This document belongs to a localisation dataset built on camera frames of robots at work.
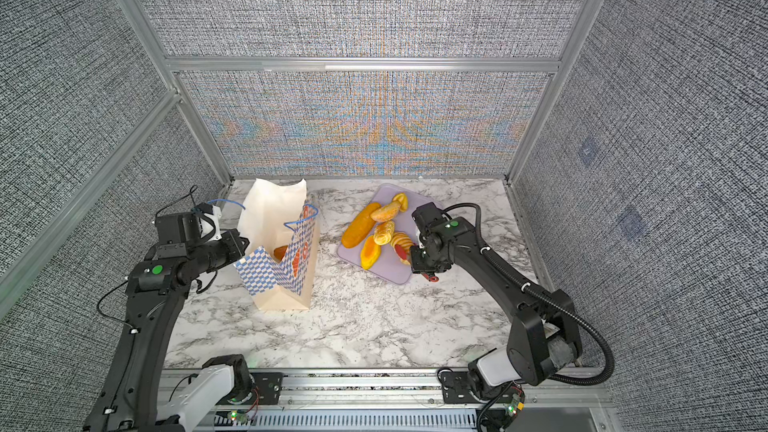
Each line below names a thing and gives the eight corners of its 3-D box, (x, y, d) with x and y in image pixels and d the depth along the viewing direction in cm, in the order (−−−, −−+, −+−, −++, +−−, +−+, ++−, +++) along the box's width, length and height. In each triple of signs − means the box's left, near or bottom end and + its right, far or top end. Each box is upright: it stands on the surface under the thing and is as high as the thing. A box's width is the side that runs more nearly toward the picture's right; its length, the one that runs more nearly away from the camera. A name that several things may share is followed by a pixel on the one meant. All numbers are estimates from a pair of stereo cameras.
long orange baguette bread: (340, 245, 102) (338, 237, 98) (369, 208, 112) (368, 199, 108) (354, 253, 100) (352, 244, 96) (382, 214, 110) (382, 205, 106)
